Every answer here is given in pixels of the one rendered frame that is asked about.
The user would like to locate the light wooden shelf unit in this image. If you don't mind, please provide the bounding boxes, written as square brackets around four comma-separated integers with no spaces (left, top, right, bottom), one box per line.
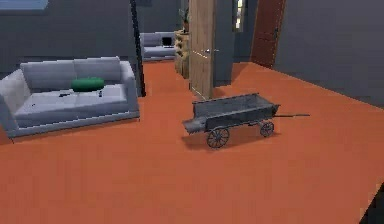
[174,29,190,80]

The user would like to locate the grey wooden toy wagon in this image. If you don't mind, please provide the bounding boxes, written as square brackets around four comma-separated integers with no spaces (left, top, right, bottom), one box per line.
[182,92,311,149]

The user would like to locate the black floor lamp pole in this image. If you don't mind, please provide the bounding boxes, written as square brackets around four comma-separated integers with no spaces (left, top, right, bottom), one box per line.
[129,0,147,98]

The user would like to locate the bright narrow window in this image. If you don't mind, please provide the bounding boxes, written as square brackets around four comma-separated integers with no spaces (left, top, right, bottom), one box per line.
[235,0,245,30]

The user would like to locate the grey sofa with black item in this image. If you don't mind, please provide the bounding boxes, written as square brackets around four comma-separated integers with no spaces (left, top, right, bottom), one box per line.
[139,31,177,62]

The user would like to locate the green round cushion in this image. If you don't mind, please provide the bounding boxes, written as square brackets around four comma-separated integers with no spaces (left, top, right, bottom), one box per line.
[70,77,106,93]

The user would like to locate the green house plant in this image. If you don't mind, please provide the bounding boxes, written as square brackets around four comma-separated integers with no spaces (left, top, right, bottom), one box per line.
[179,7,190,33]

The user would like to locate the red-brown room door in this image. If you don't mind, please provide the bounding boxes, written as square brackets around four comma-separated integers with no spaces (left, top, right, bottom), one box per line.
[249,0,287,69]

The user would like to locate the grey two-seat sofa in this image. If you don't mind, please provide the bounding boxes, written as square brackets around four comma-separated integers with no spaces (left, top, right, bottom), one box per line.
[0,56,141,139]

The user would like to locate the light wooden room door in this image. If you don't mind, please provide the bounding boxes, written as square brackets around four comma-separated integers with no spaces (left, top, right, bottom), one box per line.
[188,0,218,100]

